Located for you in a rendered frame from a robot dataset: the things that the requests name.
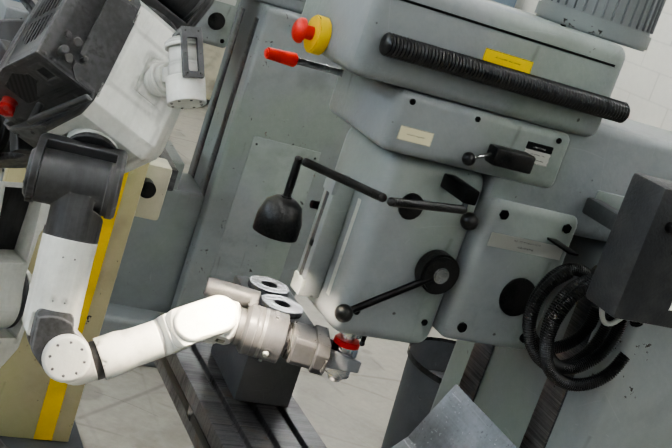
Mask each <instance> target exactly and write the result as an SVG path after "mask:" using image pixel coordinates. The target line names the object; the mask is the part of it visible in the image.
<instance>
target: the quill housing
mask: <svg viewBox="0 0 672 448"><path fill-rule="evenodd" d="M335 171H337V172H339V173H341V174H345V175H348V176H350V177H351V178H352V179H354V180H356V181H358V182H360V183H362V184H364V185H366V186H368V187H369V186H370V187H372V188H374V189H376V190H378V191H380V192H382V193H385V194H386V195H387V199H388V198H390V197H395V198H404V199H413V200H421V201H430V202H439V203H448V204H456V205H462V202H461V201H460V200H458V199H457V198H456V197H454V196H453V195H451V194H450V193H449V192H447V191H446V190H445V189H443V188H442V187H441V186H440V185H441V182H442V179H443V177H444V174H445V173H447V174H452V175H456V176H457V177H459V178H460V179H462V180H463V181H465V182H466V183H467V184H469V185H470V186H472V187H473V188H475V189H476V190H478V191H479V192H480V194H481V191H482V188H483V177H482V175H481V173H479V172H475V171H471V170H467V169H462V168H458V167H454V166H450V165H446V164H442V163H438V162H433V161H429V160H425V159H421V158H417V157H413V156H409V155H404V154H400V153H396V152H392V151H388V150H385V149H382V148H381V147H380V146H378V145H377V144H375V143H374V142H373V141H371V140H370V139H369V138H367V137H366V136H365V135H363V134H362V133H361V132H359V131H358V130H356V129H355V128H354V127H351V128H350V130H349V131H348V133H347V135H346V138H345V141H344V144H343V147H342V150H341V153H340V156H339V159H338V162H337V165H336V168H335ZM480 194H479V196H480ZM462 215H463V214H458V213H448V212H438V211H429V210H419V209H410V208H400V207H391V206H389V205H388V204H387V200H386V201H385V202H380V201H379V200H375V199H373V198H371V197H369V196H367V195H365V194H363V193H361V192H358V191H356V190H355V191H354V194H353V197H352V200H351V203H350V206H349V209H348V212H347V215H346V218H345V221H344V224H343V227H342V230H341V232H340V235H339V238H338V241H337V244H336V247H335V250H334V253H333V256H332V259H331V262H330V265H329V268H328V271H327V274H326V277H325V280H324V283H323V285H322V288H321V291H320V294H319V297H318V298H315V297H309V296H307V297H308V299H309V300H310V301H311V302H312V304H313V305H314V306H315V307H316V308H317V310H318V311H319V312H320V313H321V314H322V316H323V317H324V318H325V319H326V321H327V322H328V323H329V324H330V325H331V327H333V328H334V329H335V330H336V331H338V332H341V333H348V334H354V335H361V336H367V337H374V338H380V339H387V340H393V341H400V342H406V343H419V342H422V341H423V340H425V339H426V338H427V336H428V334H429V332H430V330H431V327H432V324H433V321H434V319H435V316H436V313H437V311H438V308H439V305H440V302H441V300H442V297H443V294H444V293H442V294H437V295H435V294H430V293H428V292H426V291H425V290H424V289H423V288H422V287H421V286H420V287H418V288H415V289H413V290H410V291H408V292H405V293H403V294H400V295H398V296H395V297H393V298H390V299H388V300H385V301H383V302H380V303H378V304H375V305H373V306H371V307H368V308H366V309H363V310H361V311H358V312H356V313H353V316H352V319H351V320H350V321H348V322H346V323H341V322H339V321H338V320H337V319H336V318H335V316H334V311H335V308H336V307H337V306H338V305H340V304H347V305H349V306H353V305H355V304H358V303H360V302H363V301H365V300H368V299H370V298H373V297H375V296H378V295H380V294H383V293H385V292H388V291H390V290H393V289H395V288H398V287H400V286H402V285H405V284H407V283H410V282H412V281H415V280H416V279H415V267H416V265H417V263H418V261H419V259H420V258H421V257H422V256H423V255H424V254H426V253H427V252H430V251H432V250H443V251H445V252H447V253H448V254H449V255H451V256H452V257H453V258H454V259H455V260H456V259H457V256H458V253H459V251H460V248H461V245H462V243H463V240H464V237H465V234H466V232H467V230H465V229H463V228H462V226H461V224H460V218H461V216H462Z"/></svg>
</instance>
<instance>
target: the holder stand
mask: <svg viewBox="0 0 672 448"><path fill-rule="evenodd" d="M233 283H234V284H237V285H240V286H244V287H247V288H251V289H254V290H257V291H261V295H260V299H259V303H258V305H259V306H263V307H266V308H269V309H273V310H278V311H280V312H283V313H286V314H289V315H290V323H291V324H292V323H294V321H297V322H301V323H304V324H307V325H311V326H314V325H313V323H312V322H311V320H310V319H309V317H308V316H307V315H306V313H305V312H304V310H303V307H302V306H301V305H300V304H299V303H298V302H297V300H296V299H295V298H294V296H293V295H292V293H291V292H290V290H289V288H288V287H287V286H286V285H285V284H283V283H282V282H280V281H278V280H275V279H273V278H269V277H265V276H259V275H256V276H251V277H245V276H239V275H235V277H234V280H233ZM314 327H315V326H314ZM211 353H212V355H213V357H214V359H215V361H216V363H217V365H218V367H219V369H220V371H221V374H222V376H223V378H224V380H225V382H226V384H227V386H228V388H229V390H230V392H231V394H232V396H233V398H234V400H239V401H246V402H253V403H260V404H267V405H274V406H281V407H288V405H289V402H290V399H291V396H292V393H293V390H294V387H295V384H296V381H297V378H298V375H299V373H300V370H301V367H300V366H296V365H293V364H289V363H287V360H285V359H283V358H282V356H281V357H279V359H278V361H277V362H276V363H271V362H268V361H264V360H262V362H260V361H258V359H257V358H254V357H251V356H247V355H244V354H240V353H238V351H237V349H236V345H233V344H231V343H230V344H227V345H221V344H217V343H215V344H213V346H212V349H211Z"/></svg>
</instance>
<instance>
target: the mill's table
mask: <svg viewBox="0 0 672 448"><path fill-rule="evenodd" d="M212 346H213V344H208V343H204V342H199V343H196V344H194V345H192V346H189V347H187V348H185V349H183V350H181V351H179V352H178V353H175V354H172V355H169V356H166V357H164V358H161V359H158V360H155V361H154V363H155V365H156V367H157V369H158V372H159V374H160V376H161V378H162V380H163V382H164V384H165V386H166V389H167V391H168V393H169V395H170V397H171V399H172V401H173V404H174V406H175V408H176V410H177V412H178V414H179V416H180V418H181V421H182V423H183V425H184V427H185V429H186V431H187V433H188V435H189V438H190V440H191V442H192V444H193V446H194V448H327V447H326V445H325V444H324V442H323V441H322V439H321V438H320V436H319V435H318V433H317V432H316V430H315V429H314V427H313V426H312V424H311V423H310V421H309V420H308V418H307V417H306V415H305V414H304V412H303V411H302V409H301V408H300V406H299V405H298V403H297V402H296V401H295V399H294V398H293V396H291V399H290V402H289V405H288V407H281V406H274V405H267V404H260V403H253V402H246V401H239V400H234V398H233V396H232V394H231V392H230V390H229V388H228V386H227V384H226V382H225V380H224V378H223V376H222V374H221V371H220V369H219V367H218V365H217V363H216V361H215V359H214V357H213V355H212V353H211V349H212Z"/></svg>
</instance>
